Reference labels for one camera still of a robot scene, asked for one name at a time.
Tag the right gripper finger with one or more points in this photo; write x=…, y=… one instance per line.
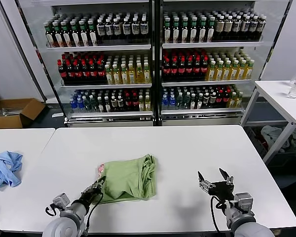
x=229, y=180
x=204, y=185

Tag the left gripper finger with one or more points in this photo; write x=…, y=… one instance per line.
x=91, y=188
x=101, y=184

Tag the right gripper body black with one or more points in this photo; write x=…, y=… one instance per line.
x=222, y=189

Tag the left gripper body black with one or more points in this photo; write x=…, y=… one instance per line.
x=91, y=196

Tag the green polo shirt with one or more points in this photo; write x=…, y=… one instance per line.
x=128, y=177

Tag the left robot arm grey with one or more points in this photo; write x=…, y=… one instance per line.
x=61, y=225

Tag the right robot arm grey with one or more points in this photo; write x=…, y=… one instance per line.
x=239, y=219

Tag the grey white cloth pile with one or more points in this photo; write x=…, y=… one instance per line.
x=271, y=134

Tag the open beverage cooler cabinet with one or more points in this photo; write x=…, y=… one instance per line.
x=109, y=121
x=202, y=120

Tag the white cooler shelf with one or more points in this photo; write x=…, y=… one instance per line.
x=109, y=114
x=212, y=45
x=202, y=111
x=99, y=47
x=106, y=86
x=207, y=83

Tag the small dark bottle white cap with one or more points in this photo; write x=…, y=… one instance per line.
x=206, y=101
x=120, y=105
x=114, y=105
x=100, y=106
x=213, y=101
x=200, y=102
x=107, y=106
x=193, y=102

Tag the small yellow juice bottle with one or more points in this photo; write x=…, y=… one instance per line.
x=239, y=101
x=141, y=105
x=233, y=101
x=148, y=105

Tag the small clear green bottle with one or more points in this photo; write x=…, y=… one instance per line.
x=186, y=102
x=88, y=105
x=180, y=102
x=94, y=105

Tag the small dark bottle red cap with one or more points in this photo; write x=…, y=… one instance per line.
x=220, y=100
x=135, y=104
x=128, y=104
x=227, y=100

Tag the small white floor item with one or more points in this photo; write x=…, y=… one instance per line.
x=57, y=115

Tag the small blue water bottle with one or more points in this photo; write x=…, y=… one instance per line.
x=73, y=105
x=172, y=102
x=81, y=105
x=165, y=102

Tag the crumpled light blue shirt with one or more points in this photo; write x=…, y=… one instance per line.
x=5, y=170

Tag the white side table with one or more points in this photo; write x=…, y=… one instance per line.
x=273, y=94

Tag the yellow juice bottle white cap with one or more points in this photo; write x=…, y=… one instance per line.
x=211, y=74
x=249, y=73
x=241, y=73
x=227, y=73
x=234, y=73
x=140, y=76
x=219, y=74
x=109, y=78
x=117, y=78
x=147, y=76
x=132, y=77
x=124, y=77

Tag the open cardboard box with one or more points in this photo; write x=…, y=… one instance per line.
x=5, y=122

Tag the cola bottle red cap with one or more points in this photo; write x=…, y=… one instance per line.
x=205, y=70
x=182, y=70
x=70, y=74
x=101, y=73
x=93, y=73
x=77, y=74
x=167, y=70
x=190, y=70
x=174, y=70
x=85, y=74
x=62, y=74
x=197, y=70

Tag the grey metal rails bundle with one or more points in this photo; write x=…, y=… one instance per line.
x=10, y=112

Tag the dark tea bottle green cap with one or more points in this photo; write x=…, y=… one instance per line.
x=93, y=37
x=210, y=33
x=66, y=37
x=49, y=37
x=193, y=33
x=167, y=33
x=84, y=37
x=184, y=33
x=58, y=37
x=176, y=33
x=75, y=37
x=202, y=33

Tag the dark drink bottle beige label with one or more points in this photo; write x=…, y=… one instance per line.
x=220, y=29
x=228, y=29

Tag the dark drink bottle white label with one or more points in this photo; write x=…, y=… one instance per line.
x=136, y=29
x=126, y=29
x=237, y=29
x=100, y=29
x=245, y=29
x=109, y=29
x=253, y=28
x=144, y=28
x=117, y=29
x=261, y=28

